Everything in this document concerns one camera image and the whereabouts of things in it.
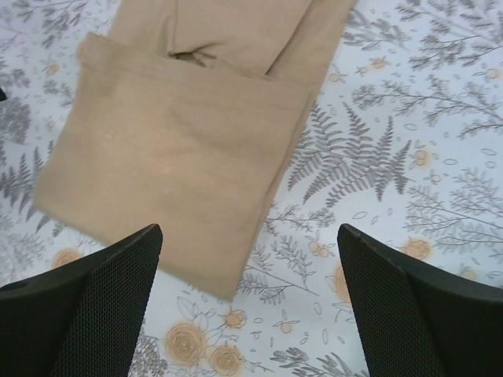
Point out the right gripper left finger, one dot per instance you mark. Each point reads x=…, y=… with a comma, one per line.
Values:
x=82, y=318

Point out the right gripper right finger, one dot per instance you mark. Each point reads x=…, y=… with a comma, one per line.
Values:
x=415, y=319

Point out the beige t shirt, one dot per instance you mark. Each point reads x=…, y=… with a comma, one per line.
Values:
x=186, y=115

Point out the floral patterned table mat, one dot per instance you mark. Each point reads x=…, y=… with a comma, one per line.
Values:
x=404, y=141

